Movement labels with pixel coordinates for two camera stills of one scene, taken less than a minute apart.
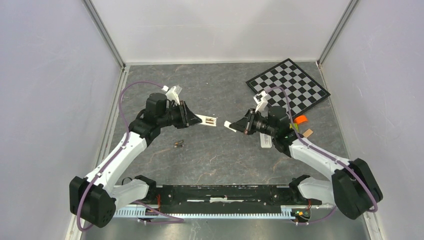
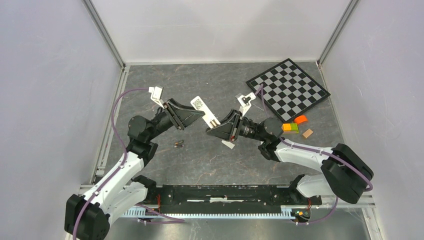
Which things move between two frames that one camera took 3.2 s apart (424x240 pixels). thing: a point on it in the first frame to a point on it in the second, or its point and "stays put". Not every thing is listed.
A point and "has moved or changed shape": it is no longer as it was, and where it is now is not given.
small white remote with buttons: (207, 120) has moved or changed shape
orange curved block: (300, 119) stays put
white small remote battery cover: (227, 124) has moved or changed shape
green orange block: (295, 125) stays put
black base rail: (174, 199) stays put
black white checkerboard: (286, 85) stays put
